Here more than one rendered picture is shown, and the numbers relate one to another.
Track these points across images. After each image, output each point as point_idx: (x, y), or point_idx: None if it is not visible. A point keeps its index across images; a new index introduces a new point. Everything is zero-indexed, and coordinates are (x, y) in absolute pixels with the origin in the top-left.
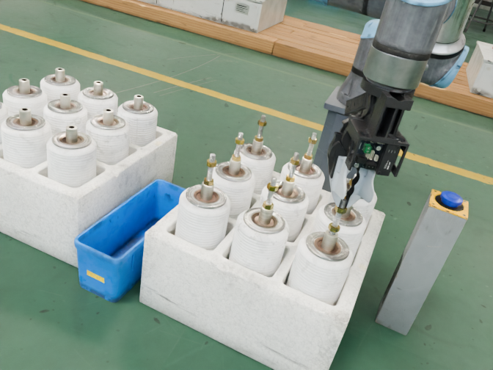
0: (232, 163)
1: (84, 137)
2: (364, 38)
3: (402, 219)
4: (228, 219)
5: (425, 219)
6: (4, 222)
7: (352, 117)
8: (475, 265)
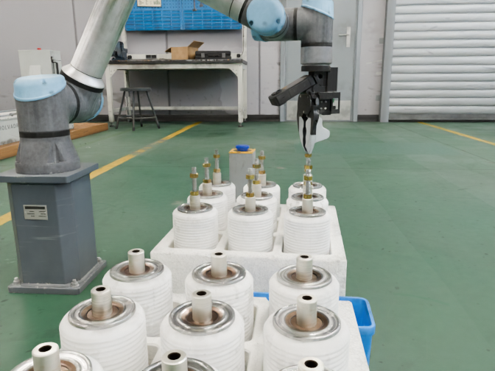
0: (255, 199)
1: (289, 270)
2: (46, 97)
3: (104, 248)
4: (279, 238)
5: (253, 163)
6: None
7: (314, 92)
8: (155, 227)
